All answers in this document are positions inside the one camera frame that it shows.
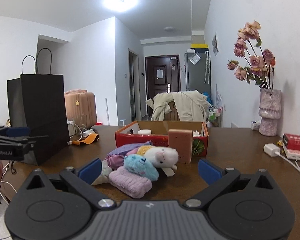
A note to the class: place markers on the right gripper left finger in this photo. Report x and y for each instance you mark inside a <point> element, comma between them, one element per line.
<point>79,181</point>

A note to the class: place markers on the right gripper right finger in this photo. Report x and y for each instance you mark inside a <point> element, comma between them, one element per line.
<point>220,181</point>

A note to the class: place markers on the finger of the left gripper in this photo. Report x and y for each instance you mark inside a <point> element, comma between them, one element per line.
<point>22,141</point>
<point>14,131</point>

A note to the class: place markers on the light purple fluffy sock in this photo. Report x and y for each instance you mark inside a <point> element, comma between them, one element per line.
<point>129,183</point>

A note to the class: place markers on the purple knitted cloth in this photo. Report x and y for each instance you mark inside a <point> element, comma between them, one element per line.
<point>123,150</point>

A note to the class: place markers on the pink rectangular sponge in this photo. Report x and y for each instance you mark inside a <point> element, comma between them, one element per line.
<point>181,140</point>

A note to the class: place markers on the blue plush toy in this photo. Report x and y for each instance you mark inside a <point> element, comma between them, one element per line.
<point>139,165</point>

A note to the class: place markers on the white and yellow plush hamster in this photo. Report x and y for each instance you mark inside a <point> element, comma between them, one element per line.
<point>160,157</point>

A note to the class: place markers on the pink satin scrunchie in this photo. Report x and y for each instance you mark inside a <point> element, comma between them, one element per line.
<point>115,161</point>

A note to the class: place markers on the black paper shopping bag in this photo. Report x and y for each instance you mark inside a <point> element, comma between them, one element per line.
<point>37,101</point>

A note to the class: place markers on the white tissue in box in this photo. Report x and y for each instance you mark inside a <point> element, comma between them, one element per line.
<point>196,134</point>

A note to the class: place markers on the white power adapter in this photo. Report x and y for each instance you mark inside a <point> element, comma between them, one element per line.
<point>272,150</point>

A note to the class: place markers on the small shelf with bottles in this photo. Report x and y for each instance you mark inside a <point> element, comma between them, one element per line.
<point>214,116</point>

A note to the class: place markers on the small white bottle by vase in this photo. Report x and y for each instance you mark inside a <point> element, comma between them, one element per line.
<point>255,125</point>

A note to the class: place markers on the red cardboard box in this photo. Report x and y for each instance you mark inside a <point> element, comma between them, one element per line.
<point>159,136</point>

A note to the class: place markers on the pink hard-shell suitcase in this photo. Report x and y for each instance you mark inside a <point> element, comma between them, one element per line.
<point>80,107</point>

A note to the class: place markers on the wooden chair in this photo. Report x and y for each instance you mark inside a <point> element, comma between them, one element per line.
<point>172,113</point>

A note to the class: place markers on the beige jacket on chair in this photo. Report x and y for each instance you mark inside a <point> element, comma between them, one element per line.
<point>190,105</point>

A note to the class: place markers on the red cigarette box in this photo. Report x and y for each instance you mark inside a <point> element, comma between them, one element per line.
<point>291,141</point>

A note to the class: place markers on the pink textured ceramic vase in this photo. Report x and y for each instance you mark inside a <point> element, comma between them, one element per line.
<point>269,111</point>

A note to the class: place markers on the white and red flat box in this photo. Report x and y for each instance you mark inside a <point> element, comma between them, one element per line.
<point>291,154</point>

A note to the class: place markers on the dried pink flower bouquet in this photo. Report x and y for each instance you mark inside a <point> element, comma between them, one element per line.
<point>259,63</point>

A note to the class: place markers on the dark brown entrance door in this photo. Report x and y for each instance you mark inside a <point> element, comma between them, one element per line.
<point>162,75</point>

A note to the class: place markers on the grey refrigerator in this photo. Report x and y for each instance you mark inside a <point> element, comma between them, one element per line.
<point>197,70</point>

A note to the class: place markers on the yellow box on refrigerator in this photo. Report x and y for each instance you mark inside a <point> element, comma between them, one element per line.
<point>199,46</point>

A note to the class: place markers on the round ceiling light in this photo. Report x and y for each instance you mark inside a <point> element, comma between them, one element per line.
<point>120,6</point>

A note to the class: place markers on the white charger with cables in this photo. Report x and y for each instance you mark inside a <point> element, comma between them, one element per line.
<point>75,130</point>

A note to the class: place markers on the wall picture frame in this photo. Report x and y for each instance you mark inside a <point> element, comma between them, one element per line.
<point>215,48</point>

